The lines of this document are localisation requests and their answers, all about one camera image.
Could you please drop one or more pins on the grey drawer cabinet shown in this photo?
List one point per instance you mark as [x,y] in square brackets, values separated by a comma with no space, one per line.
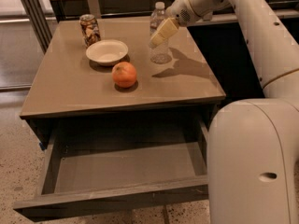
[69,84]

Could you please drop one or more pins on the clear plastic water bottle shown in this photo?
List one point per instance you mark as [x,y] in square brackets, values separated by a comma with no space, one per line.
[158,44]

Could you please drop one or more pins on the white paper bowl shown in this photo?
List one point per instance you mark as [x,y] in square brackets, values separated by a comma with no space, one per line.
[107,52]

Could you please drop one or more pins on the metal railing frame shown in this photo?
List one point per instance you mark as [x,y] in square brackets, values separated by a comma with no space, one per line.
[71,9]

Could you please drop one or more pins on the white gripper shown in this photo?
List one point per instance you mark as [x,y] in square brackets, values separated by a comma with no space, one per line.
[181,10]

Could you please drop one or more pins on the orange fruit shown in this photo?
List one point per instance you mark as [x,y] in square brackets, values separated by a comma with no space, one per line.
[124,74]

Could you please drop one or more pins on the patterned drink can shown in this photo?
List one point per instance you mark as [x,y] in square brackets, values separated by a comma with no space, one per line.
[90,29]

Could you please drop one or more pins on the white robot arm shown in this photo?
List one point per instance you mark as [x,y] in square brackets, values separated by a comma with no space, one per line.
[253,144]

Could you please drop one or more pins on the open grey top drawer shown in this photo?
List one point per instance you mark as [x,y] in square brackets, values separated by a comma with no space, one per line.
[93,170]

